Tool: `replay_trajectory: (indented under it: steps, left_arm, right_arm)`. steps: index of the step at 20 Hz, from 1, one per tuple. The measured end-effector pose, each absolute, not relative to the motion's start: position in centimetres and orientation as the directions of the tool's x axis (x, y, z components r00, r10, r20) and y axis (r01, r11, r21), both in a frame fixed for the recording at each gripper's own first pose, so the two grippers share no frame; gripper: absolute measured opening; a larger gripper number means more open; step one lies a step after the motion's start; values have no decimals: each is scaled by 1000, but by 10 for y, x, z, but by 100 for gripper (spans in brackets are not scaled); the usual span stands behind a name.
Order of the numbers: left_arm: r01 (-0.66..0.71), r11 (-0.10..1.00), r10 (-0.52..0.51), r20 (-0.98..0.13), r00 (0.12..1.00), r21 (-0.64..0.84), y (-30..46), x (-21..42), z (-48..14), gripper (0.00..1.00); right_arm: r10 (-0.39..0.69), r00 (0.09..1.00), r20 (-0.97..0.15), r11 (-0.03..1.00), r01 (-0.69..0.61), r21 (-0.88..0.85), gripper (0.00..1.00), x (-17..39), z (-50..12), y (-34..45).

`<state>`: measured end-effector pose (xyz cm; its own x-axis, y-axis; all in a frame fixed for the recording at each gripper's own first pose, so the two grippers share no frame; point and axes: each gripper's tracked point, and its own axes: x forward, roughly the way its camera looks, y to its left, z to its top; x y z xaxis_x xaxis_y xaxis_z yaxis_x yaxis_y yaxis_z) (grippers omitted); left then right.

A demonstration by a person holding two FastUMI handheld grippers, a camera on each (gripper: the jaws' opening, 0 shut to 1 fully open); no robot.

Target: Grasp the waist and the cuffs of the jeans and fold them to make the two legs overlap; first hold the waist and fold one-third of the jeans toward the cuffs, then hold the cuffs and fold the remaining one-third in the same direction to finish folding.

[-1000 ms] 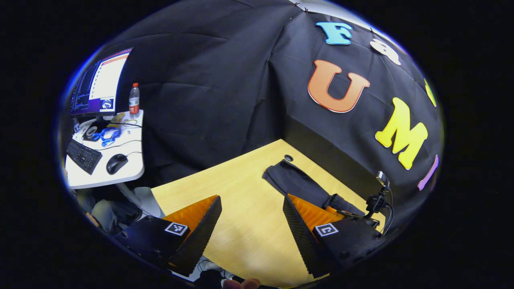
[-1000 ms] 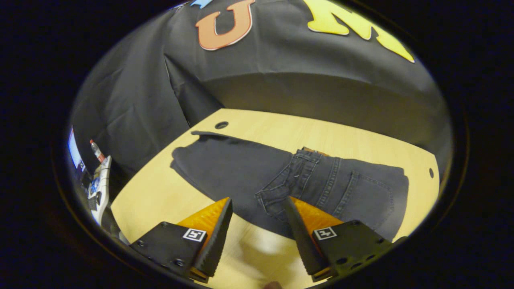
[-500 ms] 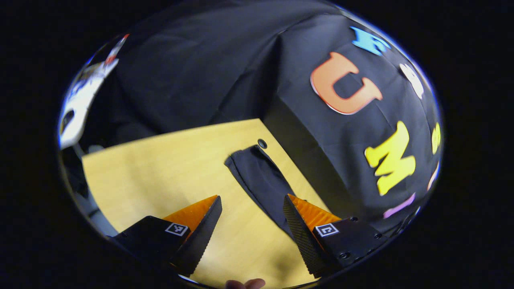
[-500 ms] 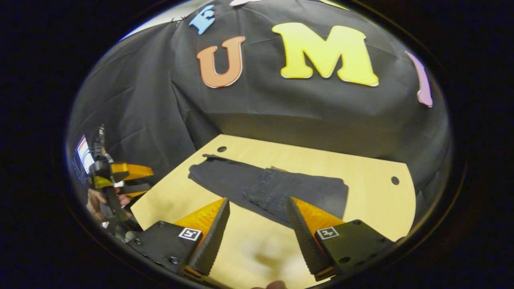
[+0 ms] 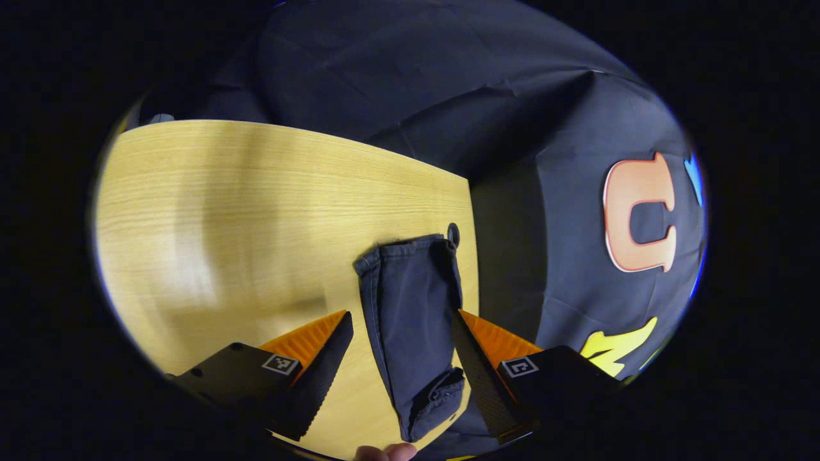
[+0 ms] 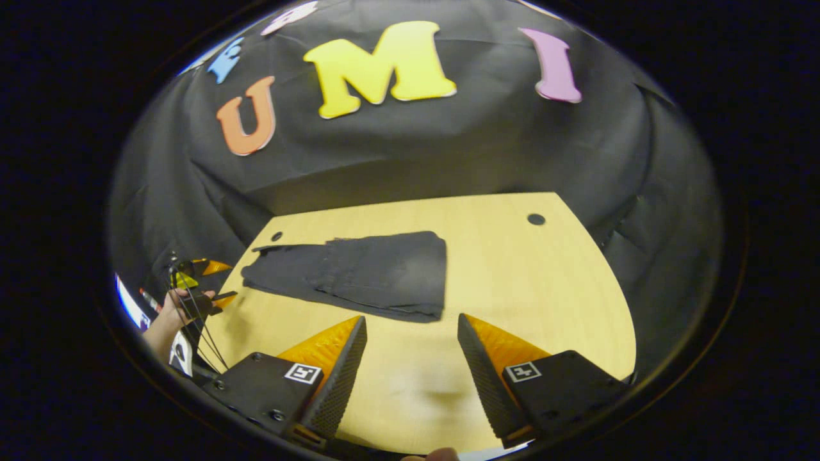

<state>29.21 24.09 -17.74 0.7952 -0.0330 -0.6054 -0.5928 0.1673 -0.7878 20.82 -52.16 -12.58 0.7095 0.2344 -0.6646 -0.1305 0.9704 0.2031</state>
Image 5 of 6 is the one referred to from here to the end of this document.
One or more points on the dark jeans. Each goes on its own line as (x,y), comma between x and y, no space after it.
(410,307)

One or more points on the black backdrop cloth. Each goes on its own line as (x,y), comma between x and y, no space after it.
(416,77)

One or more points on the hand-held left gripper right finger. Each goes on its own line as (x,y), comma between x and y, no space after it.
(483,384)

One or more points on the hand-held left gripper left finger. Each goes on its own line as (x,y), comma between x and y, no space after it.
(311,390)

